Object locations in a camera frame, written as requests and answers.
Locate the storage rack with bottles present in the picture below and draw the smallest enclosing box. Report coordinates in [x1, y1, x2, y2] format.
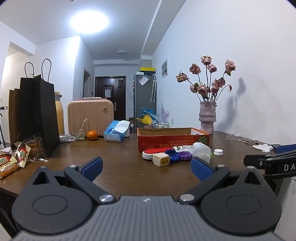
[151, 121, 169, 129]

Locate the blue tissue pack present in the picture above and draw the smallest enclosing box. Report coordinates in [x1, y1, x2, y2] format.
[103, 120, 131, 143]

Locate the brown paper bag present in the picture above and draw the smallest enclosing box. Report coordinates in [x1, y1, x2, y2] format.
[9, 88, 22, 144]

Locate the purple wall sticker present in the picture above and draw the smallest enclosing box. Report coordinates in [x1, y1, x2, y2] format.
[160, 103, 171, 122]

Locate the dark brown door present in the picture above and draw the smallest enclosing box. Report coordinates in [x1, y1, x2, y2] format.
[95, 76, 127, 121]

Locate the orange cardboard box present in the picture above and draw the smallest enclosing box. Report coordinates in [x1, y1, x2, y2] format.
[137, 127, 210, 153]

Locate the crumpled white tissue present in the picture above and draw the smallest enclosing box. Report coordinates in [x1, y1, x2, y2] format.
[253, 143, 275, 153]

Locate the pink ceramic vase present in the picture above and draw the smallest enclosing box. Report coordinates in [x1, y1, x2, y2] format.
[199, 101, 217, 135]

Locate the black tripod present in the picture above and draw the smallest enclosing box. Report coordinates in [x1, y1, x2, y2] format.
[0, 106, 9, 148]

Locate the black paper bag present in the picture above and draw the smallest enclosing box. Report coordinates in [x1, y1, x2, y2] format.
[20, 58, 61, 159]

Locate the white plug adapter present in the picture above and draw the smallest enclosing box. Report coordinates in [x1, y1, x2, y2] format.
[152, 153, 170, 167]

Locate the blue plastic lid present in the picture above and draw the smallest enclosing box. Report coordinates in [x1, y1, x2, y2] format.
[165, 149, 181, 163]

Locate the pink suitcase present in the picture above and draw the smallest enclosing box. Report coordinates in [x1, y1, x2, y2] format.
[67, 97, 114, 137]

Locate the round ceiling lamp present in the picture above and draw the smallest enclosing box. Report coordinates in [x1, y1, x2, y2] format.
[69, 9, 110, 36]

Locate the grey interior door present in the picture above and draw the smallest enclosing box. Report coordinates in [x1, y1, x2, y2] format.
[83, 67, 92, 98]

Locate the red white lint brush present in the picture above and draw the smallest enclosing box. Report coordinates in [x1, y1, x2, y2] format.
[142, 148, 171, 160]

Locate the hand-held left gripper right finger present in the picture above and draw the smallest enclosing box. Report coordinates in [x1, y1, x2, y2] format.
[178, 157, 266, 205]

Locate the brown snack packet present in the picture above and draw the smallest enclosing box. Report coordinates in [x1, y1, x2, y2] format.
[23, 134, 49, 162]

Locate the clear glass cup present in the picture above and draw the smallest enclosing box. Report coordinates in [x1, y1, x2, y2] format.
[74, 120, 88, 141]

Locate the white umbrella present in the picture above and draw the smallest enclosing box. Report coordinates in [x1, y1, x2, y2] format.
[150, 74, 157, 103]

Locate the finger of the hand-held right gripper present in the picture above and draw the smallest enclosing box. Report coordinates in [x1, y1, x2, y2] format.
[243, 154, 266, 167]
[265, 144, 296, 161]

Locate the white earphones cable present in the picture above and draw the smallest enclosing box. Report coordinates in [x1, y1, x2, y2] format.
[224, 133, 261, 144]

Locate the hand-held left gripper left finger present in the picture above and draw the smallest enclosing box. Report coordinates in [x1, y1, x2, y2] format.
[31, 157, 116, 205]

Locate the white green tube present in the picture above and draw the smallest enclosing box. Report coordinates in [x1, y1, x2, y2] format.
[172, 146, 194, 153]

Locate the yellow watering can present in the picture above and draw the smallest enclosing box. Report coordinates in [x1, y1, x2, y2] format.
[136, 115, 153, 126]

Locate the red snack packet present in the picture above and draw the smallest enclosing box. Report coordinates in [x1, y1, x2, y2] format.
[10, 141, 32, 169]
[0, 152, 19, 179]

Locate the yellow thermos jug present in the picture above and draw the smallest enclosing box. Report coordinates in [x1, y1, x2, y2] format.
[54, 91, 65, 136]

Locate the dried pink roses bunch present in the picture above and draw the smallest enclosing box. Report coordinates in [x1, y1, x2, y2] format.
[176, 55, 237, 104]

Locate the grey fridge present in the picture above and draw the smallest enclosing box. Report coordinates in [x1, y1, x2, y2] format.
[133, 74, 157, 134]

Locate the white plastic bottle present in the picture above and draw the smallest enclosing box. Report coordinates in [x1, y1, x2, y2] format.
[192, 142, 212, 164]

